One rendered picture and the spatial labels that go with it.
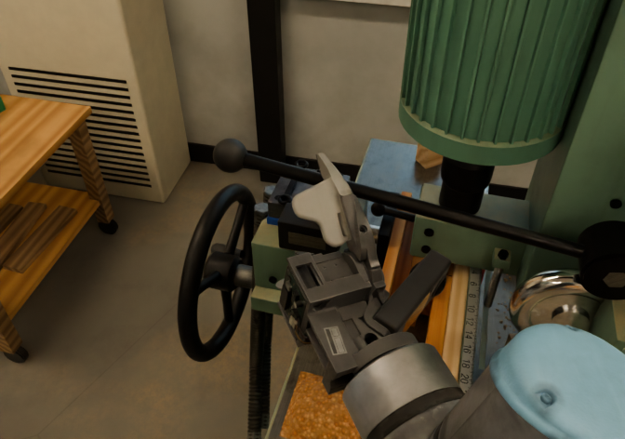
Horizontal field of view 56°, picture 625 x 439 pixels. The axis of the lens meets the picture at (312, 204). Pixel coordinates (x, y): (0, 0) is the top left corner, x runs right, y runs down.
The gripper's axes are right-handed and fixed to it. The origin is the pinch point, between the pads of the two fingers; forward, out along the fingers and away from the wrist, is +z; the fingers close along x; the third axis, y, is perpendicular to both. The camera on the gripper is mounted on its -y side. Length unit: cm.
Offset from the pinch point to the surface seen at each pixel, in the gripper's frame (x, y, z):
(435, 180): 18.0, -33.4, 15.4
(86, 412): 121, 27, 47
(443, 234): 6.4, -17.6, -3.5
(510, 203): 3.0, -26.6, -3.7
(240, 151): -6.0, 7.5, 3.5
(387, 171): 19.4, -27.4, 20.9
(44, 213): 111, 28, 117
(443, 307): 13.3, -16.4, -9.4
